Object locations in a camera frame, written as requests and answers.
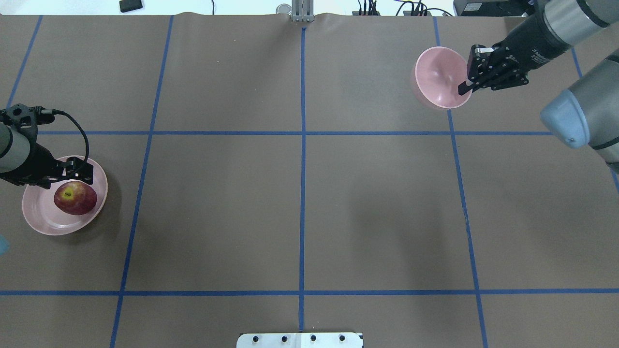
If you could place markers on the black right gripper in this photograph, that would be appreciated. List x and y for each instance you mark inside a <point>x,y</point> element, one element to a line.
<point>526,44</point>

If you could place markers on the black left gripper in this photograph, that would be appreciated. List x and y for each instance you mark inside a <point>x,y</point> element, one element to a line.
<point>35,164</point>

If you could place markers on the red apple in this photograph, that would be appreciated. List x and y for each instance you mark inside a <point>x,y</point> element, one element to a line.
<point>75,198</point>

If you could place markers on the pink bowl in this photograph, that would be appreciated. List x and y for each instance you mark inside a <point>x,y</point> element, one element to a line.
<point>435,78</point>

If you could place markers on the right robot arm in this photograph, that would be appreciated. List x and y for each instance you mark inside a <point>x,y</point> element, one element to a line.
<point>585,113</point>

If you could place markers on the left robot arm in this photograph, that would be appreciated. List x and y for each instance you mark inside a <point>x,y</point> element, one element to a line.
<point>15,147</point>

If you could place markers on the pink plate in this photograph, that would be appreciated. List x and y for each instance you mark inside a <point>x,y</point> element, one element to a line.
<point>41,213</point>

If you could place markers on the black power supply box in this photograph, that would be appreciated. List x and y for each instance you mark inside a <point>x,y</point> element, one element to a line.
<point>490,8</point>

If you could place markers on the near orange black hub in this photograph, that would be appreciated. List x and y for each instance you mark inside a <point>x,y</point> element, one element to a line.
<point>418,9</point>

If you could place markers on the orange black hub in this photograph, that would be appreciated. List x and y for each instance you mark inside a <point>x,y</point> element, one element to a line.
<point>418,9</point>
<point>367,8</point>

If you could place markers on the far orange black hub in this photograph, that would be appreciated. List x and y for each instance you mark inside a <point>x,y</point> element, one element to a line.
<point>367,8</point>

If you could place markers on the small black square device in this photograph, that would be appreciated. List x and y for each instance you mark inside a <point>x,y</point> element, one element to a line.
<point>126,6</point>

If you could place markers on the aluminium frame post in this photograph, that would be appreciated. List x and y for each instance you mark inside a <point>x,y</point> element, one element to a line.
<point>302,11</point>

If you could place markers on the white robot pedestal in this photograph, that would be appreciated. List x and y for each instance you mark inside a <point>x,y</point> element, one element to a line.
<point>301,340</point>

